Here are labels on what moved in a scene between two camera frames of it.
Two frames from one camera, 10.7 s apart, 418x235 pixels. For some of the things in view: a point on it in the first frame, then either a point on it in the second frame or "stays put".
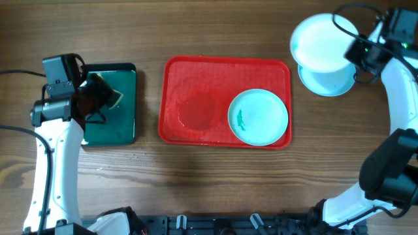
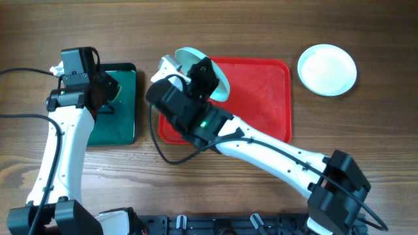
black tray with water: [120, 128] stays put
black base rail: [124, 224] stays put
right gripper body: [356, 50] → [199, 85]
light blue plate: [258, 117] → [187, 57]
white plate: [319, 45] → [327, 70]
